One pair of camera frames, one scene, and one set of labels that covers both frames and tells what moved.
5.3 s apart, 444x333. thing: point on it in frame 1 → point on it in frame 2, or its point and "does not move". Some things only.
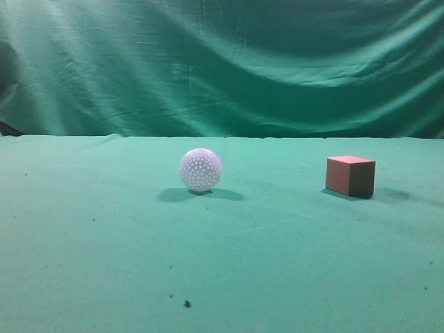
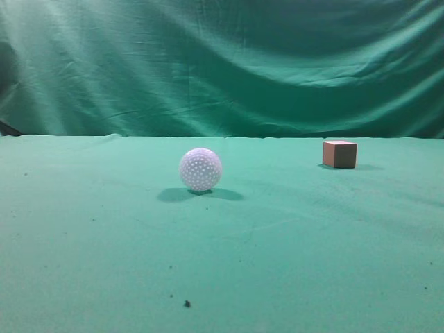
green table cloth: x=99 y=234 does not move
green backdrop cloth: x=223 y=69 does not move
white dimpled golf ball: x=201 y=169 does not move
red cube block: x=350 y=175 → x=340 y=154
